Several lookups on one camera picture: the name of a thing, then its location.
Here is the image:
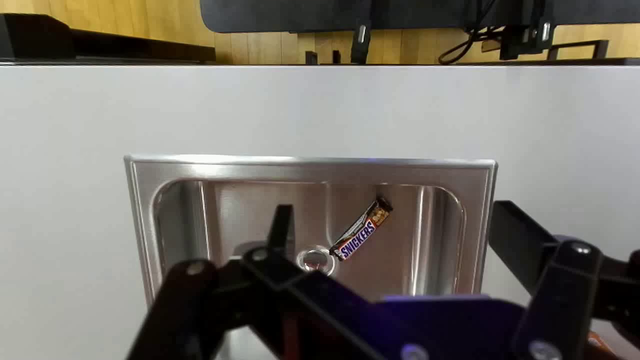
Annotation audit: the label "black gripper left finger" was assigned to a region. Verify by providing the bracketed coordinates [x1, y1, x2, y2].
[126, 202, 403, 360]

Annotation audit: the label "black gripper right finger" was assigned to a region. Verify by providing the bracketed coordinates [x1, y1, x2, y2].
[489, 197, 640, 360]

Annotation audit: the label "brown Snickers chocolate bar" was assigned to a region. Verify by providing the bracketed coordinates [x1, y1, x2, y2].
[329, 194, 397, 264]

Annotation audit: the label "stainless steel sink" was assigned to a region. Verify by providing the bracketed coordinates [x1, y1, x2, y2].
[122, 153, 500, 360]

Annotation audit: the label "round metal sink drain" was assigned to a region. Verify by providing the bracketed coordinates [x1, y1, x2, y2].
[296, 243, 341, 274]

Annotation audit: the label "black low furniture piece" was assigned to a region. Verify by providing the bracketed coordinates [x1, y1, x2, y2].
[0, 11, 219, 65]

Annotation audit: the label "black metal stand leg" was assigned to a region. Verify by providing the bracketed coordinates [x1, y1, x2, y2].
[351, 21, 373, 65]

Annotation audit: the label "black metal frame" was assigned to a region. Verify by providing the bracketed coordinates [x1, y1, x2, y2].
[547, 38, 612, 63]

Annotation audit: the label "black hanging cables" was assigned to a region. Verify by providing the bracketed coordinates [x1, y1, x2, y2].
[437, 0, 511, 65]

